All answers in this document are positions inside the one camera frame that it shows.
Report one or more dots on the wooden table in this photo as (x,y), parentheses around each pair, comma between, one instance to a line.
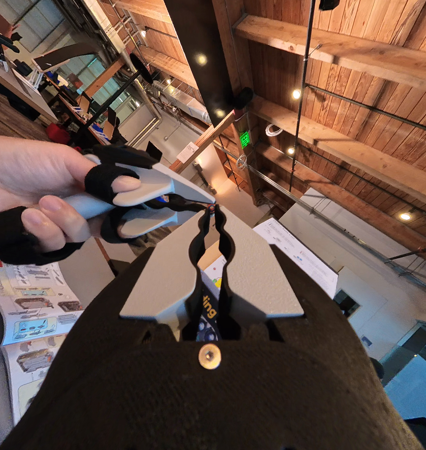
(19,91)

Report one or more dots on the colourful toy box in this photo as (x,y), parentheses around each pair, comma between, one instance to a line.
(209,309)

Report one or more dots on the curved computer monitor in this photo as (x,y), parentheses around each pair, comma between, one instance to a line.
(63,54)

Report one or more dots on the wooden post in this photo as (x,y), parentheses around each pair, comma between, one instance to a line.
(213,135)

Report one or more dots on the white paper sign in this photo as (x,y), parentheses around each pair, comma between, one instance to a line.
(187,153)

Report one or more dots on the silver air duct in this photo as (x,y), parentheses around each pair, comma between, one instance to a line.
(188,102)

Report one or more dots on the black ceiling speaker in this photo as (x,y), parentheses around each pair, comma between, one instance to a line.
(244,97)

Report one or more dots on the red bag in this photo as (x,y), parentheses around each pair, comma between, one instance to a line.
(58,133)

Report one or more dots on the person's left hand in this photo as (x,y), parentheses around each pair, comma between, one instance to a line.
(30,168)

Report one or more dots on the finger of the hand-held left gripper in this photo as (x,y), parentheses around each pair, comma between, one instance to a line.
(160,182)
(153,221)

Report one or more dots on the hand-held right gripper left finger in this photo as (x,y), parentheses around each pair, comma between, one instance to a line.
(163,281)

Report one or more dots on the group of ceiling spotlights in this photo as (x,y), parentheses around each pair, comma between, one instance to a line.
(296,94)

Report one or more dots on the white printed sheet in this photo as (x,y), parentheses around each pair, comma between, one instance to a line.
(304,260)

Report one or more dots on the black pole lamp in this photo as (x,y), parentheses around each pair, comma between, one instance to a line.
(141,66)

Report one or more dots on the grey desk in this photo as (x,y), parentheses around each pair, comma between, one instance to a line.
(81,277)

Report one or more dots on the green exit sign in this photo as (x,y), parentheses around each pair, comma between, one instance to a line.
(245,139)

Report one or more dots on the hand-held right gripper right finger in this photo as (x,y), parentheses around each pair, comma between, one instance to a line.
(258,281)

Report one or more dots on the building instruction booklet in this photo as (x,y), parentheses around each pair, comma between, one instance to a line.
(33,316)

